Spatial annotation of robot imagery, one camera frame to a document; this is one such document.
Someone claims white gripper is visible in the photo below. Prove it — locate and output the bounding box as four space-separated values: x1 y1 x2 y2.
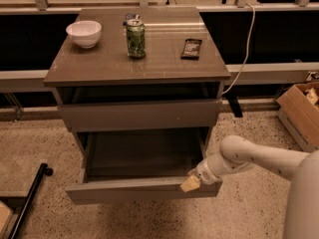
180 157 222 192

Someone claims grey drawer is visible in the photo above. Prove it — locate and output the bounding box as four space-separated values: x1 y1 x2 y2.
66 128 220 204
58 100 221 131

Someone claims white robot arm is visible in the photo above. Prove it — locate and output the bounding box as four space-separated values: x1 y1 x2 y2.
180 135 319 239

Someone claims grey top drawer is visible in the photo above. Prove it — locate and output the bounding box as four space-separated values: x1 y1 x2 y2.
58 100 221 131

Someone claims grey drawer cabinet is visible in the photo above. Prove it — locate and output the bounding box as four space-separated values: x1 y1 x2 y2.
43 6 231 184

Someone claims cardboard box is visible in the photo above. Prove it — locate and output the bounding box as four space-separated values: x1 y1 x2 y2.
277 82 319 152

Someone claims black snack bar packet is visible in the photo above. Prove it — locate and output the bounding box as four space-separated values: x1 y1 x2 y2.
180 39 202 60

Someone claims black metal stand leg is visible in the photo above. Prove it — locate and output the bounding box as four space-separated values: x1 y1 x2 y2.
8 163 53 239

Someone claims green soda can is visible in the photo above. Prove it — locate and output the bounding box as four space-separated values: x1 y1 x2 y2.
126 19 146 59

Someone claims small dark blue packet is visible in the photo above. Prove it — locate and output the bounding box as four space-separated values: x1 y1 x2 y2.
123 13 140 26

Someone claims white bowl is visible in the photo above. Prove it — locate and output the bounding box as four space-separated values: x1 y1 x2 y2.
66 20 102 49

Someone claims black bracket under rail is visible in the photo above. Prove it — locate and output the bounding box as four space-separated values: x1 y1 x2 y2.
226 93 243 118

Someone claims white cable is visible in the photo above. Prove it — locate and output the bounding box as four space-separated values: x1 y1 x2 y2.
221 3 256 96

